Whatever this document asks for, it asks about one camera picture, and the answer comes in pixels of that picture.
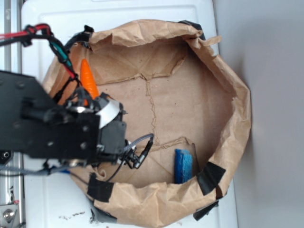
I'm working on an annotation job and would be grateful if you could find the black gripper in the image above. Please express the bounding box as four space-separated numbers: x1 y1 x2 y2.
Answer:
92 93 126 164

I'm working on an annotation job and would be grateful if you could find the orange toy carrot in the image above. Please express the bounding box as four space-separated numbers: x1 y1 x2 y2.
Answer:
80 59 100 99

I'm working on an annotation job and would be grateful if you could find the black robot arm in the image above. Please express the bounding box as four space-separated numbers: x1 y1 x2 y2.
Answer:
0 71 126 164

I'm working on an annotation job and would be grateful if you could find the brown paper bag tray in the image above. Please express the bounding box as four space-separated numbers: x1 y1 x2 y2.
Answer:
41 19 252 228

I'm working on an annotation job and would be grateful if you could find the blue sponge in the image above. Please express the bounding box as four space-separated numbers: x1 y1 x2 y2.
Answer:
174 149 193 184

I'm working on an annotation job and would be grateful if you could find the white plastic board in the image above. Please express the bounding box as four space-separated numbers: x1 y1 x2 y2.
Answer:
21 0 238 228

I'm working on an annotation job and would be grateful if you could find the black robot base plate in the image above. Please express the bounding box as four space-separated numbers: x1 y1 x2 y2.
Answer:
0 150 13 169

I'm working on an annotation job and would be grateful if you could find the aluminium frame rail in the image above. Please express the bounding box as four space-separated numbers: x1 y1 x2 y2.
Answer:
0 0 26 228

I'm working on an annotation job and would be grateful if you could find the red and black cable bundle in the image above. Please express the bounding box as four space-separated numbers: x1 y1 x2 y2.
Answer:
0 23 83 105

